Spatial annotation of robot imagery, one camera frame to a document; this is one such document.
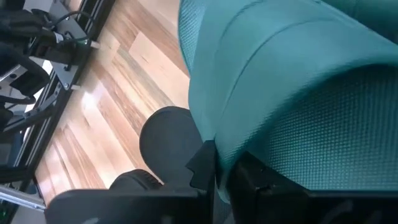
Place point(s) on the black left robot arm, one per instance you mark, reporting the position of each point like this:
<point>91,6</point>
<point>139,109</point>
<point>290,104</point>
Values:
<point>18,28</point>

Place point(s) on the black aluminium table frame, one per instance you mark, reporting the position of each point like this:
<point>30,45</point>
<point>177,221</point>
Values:
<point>93,15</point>

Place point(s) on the teal rubber slide sandal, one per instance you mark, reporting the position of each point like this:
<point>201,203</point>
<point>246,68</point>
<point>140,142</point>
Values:
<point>280,93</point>
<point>370,15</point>

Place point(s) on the black rubber slide sandal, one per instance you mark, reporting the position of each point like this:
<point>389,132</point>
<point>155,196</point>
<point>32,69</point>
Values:
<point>168,143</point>
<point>133,180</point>

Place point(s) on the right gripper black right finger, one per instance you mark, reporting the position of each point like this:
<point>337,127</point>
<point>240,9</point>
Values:
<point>264,196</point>

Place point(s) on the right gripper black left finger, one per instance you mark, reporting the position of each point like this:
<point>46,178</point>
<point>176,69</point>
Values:
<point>205,168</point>

